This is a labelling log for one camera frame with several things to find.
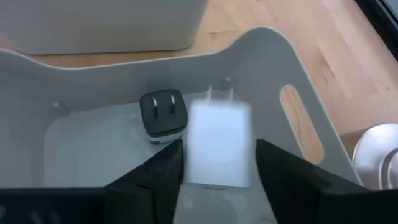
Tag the black metal table frame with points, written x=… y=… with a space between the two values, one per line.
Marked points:
x=381 y=25

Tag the grey plastic bin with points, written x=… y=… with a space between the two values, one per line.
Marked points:
x=93 y=21
x=93 y=84

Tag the table lamp with white shade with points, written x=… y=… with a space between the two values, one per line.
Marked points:
x=373 y=149

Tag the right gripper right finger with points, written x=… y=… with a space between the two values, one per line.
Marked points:
x=289 y=186

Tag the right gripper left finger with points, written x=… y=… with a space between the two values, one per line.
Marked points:
x=149 y=186

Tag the white switching adapter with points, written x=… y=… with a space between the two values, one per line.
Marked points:
x=217 y=146

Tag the black plug adapter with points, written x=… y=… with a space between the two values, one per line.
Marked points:
x=163 y=119

